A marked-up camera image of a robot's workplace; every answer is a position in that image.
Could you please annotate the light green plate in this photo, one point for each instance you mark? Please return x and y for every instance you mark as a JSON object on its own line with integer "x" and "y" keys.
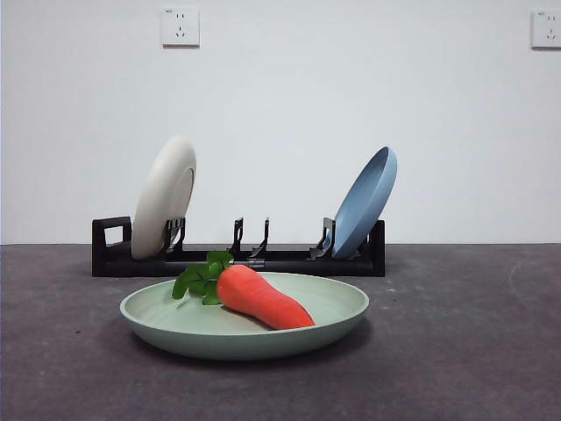
{"x": 197, "y": 342}

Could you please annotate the white wall socket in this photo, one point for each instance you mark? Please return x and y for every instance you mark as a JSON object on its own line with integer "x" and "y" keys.
{"x": 548, "y": 28}
{"x": 180, "y": 26}

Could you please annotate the cream white plate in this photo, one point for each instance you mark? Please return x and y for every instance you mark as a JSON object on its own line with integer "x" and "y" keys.
{"x": 158, "y": 197}

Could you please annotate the black plate rack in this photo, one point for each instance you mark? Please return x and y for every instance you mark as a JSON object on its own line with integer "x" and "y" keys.
{"x": 307, "y": 265}

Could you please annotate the orange toy carrot with leaves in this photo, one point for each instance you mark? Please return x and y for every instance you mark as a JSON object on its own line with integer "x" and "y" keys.
{"x": 263, "y": 302}

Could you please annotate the blue plate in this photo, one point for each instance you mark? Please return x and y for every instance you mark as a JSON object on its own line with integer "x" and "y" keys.
{"x": 364, "y": 206}

